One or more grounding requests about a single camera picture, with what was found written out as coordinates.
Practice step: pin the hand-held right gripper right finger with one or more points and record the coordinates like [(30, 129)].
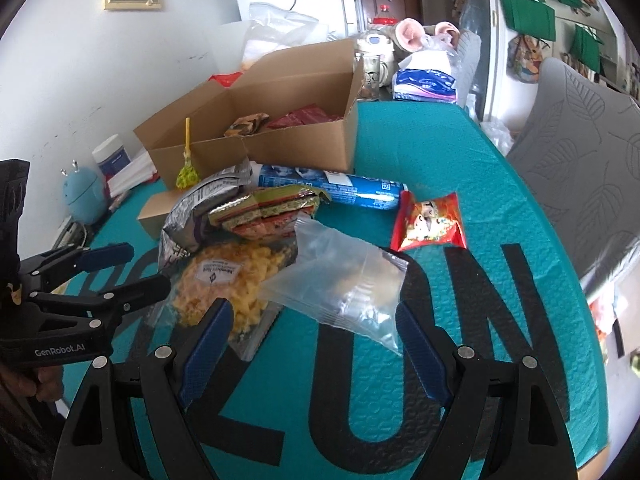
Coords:
[(420, 355)]

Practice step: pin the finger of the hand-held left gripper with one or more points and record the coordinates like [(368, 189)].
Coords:
[(107, 256), (137, 294)]

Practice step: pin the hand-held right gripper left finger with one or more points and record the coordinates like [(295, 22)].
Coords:
[(207, 350)]

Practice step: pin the yellow snack bag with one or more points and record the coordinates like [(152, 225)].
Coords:
[(225, 290)]

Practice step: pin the silver snack bag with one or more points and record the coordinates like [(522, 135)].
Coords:
[(187, 210)]

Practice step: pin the clear zip bag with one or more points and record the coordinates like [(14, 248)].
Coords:
[(345, 280)]

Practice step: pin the red cartoon snack packet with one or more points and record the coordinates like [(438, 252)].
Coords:
[(430, 225)]

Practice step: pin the crinkled multicolour snack packet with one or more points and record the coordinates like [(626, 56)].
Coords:
[(260, 207)]

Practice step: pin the small blue white bottle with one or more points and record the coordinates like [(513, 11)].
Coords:
[(350, 187)]

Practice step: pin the large cardboard box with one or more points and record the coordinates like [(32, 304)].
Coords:
[(300, 150)]

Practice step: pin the person's left hand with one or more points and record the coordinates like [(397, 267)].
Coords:
[(42, 384)]

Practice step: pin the round light blue device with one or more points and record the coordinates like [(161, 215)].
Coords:
[(82, 195)]

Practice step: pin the white bottle with blue label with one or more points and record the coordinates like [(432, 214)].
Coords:
[(112, 157)]

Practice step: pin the yellow green candy stick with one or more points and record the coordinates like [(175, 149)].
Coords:
[(186, 175)]

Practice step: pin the teal mat with black letters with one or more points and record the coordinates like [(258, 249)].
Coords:
[(500, 200)]

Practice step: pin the brown snack packet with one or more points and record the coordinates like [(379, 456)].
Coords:
[(245, 125)]

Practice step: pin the red plastic package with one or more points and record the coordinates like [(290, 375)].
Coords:
[(225, 79)]

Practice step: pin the dark red snack packets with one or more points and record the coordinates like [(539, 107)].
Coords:
[(300, 117)]

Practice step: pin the grey leaf pattern chair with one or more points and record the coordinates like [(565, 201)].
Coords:
[(575, 150)]

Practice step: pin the blue white tissue pack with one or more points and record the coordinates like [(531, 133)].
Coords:
[(425, 82)]

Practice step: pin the white plastic bags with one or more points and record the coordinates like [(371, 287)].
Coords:
[(280, 30)]

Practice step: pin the printed mug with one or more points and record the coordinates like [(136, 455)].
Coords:
[(374, 72)]

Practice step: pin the patterned cloth bag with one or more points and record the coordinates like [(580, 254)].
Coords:
[(522, 60)]

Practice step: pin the grey plush toy pink ears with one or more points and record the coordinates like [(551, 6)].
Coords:
[(412, 35)]

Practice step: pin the white refrigerator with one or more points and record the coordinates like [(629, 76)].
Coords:
[(325, 5)]

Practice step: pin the cola bottle with red cap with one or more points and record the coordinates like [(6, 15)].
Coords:
[(385, 19)]

